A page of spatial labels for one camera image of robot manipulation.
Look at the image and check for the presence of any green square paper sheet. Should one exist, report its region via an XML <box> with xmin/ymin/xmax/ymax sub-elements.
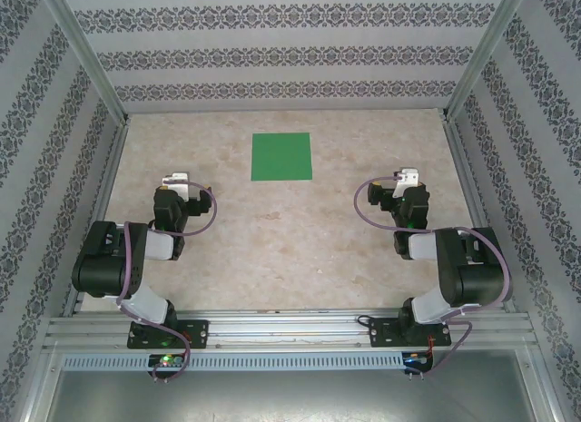
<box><xmin>250</xmin><ymin>132</ymin><xmax>314</xmax><ymax>183</ymax></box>

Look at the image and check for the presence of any grey metal sheet panel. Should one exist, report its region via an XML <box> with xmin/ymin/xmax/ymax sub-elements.
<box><xmin>26</xmin><ymin>348</ymin><xmax>559</xmax><ymax>422</ymax></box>

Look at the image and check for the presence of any left controller board with lights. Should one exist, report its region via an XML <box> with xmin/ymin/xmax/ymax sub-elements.
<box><xmin>149</xmin><ymin>353</ymin><xmax>185</xmax><ymax>368</ymax></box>

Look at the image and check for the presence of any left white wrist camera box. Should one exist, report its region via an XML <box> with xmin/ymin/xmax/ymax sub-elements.
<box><xmin>161</xmin><ymin>171</ymin><xmax>192</xmax><ymax>203</ymax></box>

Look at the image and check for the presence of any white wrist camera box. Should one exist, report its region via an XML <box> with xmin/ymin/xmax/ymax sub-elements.
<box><xmin>161</xmin><ymin>171</ymin><xmax>192</xmax><ymax>203</ymax></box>
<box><xmin>393</xmin><ymin>167</ymin><xmax>419</xmax><ymax>199</ymax></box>

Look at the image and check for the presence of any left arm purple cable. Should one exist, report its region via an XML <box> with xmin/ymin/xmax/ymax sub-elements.
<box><xmin>116</xmin><ymin>180</ymin><xmax>218</xmax><ymax>385</ymax></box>

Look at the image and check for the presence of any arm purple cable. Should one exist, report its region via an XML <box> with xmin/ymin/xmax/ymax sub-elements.
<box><xmin>116</xmin><ymin>180</ymin><xmax>218</xmax><ymax>385</ymax></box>
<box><xmin>354</xmin><ymin>175</ymin><xmax>512</xmax><ymax>382</ymax></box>

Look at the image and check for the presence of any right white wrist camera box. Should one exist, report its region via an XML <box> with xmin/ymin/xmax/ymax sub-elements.
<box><xmin>393</xmin><ymin>167</ymin><xmax>419</xmax><ymax>199</ymax></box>

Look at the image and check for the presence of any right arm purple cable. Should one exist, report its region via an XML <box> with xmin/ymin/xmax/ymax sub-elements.
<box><xmin>354</xmin><ymin>175</ymin><xmax>512</xmax><ymax>382</ymax></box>

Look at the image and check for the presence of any right aluminium side rail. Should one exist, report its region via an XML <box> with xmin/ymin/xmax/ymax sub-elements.
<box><xmin>442</xmin><ymin>117</ymin><xmax>518</xmax><ymax>314</ymax></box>

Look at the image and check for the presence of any aluminium side rail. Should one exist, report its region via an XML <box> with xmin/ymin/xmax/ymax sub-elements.
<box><xmin>442</xmin><ymin>117</ymin><xmax>518</xmax><ymax>314</ymax></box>
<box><xmin>61</xmin><ymin>120</ymin><xmax>133</xmax><ymax>317</ymax></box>

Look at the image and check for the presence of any left aluminium side rail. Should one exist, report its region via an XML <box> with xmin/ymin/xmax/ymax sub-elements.
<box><xmin>61</xmin><ymin>120</ymin><xmax>133</xmax><ymax>317</ymax></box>

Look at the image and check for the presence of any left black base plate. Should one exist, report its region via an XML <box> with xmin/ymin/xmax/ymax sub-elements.
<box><xmin>128</xmin><ymin>319</ymin><xmax>211</xmax><ymax>350</ymax></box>

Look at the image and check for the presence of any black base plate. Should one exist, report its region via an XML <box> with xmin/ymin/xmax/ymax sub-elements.
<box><xmin>369</xmin><ymin>317</ymin><xmax>451</xmax><ymax>348</ymax></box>
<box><xmin>128</xmin><ymin>319</ymin><xmax>211</xmax><ymax>350</ymax></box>

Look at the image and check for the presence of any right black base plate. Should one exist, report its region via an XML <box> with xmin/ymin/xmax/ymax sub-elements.
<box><xmin>369</xmin><ymin>317</ymin><xmax>451</xmax><ymax>348</ymax></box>

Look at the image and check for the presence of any right aluminium frame post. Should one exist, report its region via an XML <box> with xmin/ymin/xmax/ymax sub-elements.
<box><xmin>438</xmin><ymin>0</ymin><xmax>531</xmax><ymax>123</ymax></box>

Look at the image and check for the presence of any aluminium frame post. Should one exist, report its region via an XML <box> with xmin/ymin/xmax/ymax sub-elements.
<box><xmin>438</xmin><ymin>0</ymin><xmax>531</xmax><ymax>123</ymax></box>
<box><xmin>34</xmin><ymin>0</ymin><xmax>133</xmax><ymax>126</ymax></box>

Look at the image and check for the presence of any left aluminium frame post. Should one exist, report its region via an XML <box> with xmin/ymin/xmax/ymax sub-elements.
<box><xmin>34</xmin><ymin>0</ymin><xmax>133</xmax><ymax>126</ymax></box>

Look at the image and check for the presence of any aluminium mounting rail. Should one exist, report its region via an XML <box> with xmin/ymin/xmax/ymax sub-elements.
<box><xmin>43</xmin><ymin>309</ymin><xmax>537</xmax><ymax>350</ymax></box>

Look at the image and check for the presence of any slotted grey cable duct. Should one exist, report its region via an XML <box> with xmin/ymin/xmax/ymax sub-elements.
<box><xmin>61</xmin><ymin>352</ymin><xmax>405</xmax><ymax>372</ymax></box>

